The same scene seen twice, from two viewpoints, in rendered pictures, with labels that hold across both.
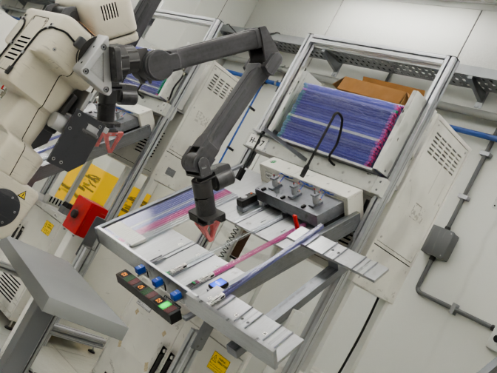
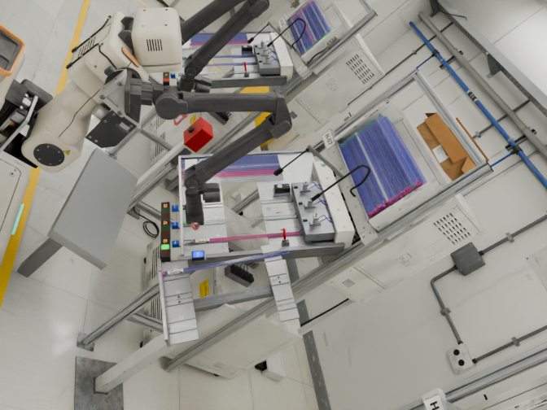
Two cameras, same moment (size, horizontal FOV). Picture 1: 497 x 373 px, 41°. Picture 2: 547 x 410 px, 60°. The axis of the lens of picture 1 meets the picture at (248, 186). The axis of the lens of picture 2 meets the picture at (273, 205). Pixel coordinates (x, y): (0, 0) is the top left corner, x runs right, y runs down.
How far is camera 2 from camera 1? 1.01 m
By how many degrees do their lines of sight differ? 26
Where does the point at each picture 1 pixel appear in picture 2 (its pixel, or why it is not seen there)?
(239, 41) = (255, 103)
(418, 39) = not seen: outside the picture
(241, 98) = (243, 146)
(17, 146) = (64, 121)
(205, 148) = (198, 174)
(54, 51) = (95, 67)
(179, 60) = (185, 108)
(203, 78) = (345, 54)
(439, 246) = (465, 262)
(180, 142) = (308, 97)
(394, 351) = (391, 310)
